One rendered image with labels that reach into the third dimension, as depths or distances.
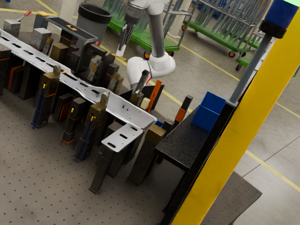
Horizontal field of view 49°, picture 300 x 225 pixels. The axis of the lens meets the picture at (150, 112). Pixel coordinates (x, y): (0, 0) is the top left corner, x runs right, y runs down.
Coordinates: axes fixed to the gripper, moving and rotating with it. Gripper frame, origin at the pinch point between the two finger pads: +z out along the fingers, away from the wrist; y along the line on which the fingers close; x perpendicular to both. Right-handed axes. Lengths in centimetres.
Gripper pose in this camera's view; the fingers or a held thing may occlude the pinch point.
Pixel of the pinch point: (120, 50)
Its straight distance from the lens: 186.3
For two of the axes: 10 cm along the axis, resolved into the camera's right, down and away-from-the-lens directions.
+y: -3.5, 3.0, -8.9
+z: -3.4, 8.4, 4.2
